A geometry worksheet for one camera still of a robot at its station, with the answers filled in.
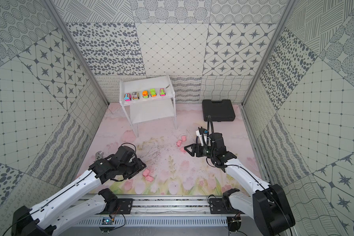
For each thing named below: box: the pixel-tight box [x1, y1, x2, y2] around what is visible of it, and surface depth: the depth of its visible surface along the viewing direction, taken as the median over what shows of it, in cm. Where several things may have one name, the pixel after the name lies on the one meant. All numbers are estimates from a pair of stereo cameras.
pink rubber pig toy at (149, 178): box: [145, 175, 155, 183], surface depth 83 cm
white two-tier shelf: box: [119, 74, 178, 138], surface depth 85 cm
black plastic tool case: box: [202, 99, 236, 122], surface depth 116 cm
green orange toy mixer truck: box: [142, 90, 149, 99], surface depth 78 cm
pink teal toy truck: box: [123, 92, 132, 102], surface depth 76 cm
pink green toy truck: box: [159, 88, 166, 97], surface depth 80 cm
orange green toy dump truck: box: [149, 88, 157, 97], surface depth 80 cm
